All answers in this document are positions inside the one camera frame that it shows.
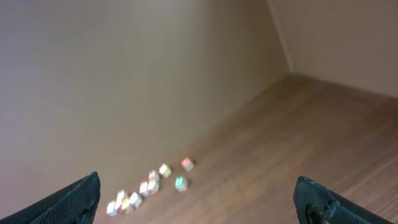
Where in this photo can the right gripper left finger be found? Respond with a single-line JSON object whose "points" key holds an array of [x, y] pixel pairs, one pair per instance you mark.
{"points": [[75, 204]]}

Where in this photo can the wooden block red edge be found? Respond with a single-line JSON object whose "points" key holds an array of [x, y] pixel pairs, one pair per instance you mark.
{"points": [[135, 200]]}

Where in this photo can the wooden block drawing top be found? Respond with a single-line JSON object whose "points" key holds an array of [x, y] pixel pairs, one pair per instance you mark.
{"points": [[153, 186]]}

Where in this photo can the yellow top wooden block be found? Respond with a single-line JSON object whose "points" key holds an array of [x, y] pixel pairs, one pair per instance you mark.
{"points": [[126, 206]]}

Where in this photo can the plain wooden block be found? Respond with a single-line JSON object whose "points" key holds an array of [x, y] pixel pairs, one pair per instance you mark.
{"points": [[143, 189], [165, 171], [111, 209]]}

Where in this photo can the wooden block top left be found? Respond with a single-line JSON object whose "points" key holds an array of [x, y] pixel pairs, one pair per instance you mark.
{"points": [[121, 195]]}

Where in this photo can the plain wooden block far left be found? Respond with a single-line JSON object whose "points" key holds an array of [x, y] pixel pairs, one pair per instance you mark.
{"points": [[111, 209]]}

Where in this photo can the red letter A block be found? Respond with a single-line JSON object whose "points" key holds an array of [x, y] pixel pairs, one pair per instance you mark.
{"points": [[154, 175]]}

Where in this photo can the red letter O block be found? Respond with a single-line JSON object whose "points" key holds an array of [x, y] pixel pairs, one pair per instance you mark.
{"points": [[187, 164]]}

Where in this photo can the plain wooden block right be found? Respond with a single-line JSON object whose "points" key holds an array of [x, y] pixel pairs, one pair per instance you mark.
{"points": [[165, 171]]}

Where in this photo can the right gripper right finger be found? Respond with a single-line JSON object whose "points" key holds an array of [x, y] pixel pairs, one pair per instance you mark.
{"points": [[316, 204]]}

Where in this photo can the wooden block red side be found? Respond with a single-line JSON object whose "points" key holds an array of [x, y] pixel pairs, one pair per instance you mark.
{"points": [[118, 205]]}

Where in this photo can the green letter Z block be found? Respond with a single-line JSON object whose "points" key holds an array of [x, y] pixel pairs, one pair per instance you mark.
{"points": [[181, 183]]}

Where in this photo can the plain wooden block centre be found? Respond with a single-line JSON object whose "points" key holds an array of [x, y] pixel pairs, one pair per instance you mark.
{"points": [[143, 189]]}

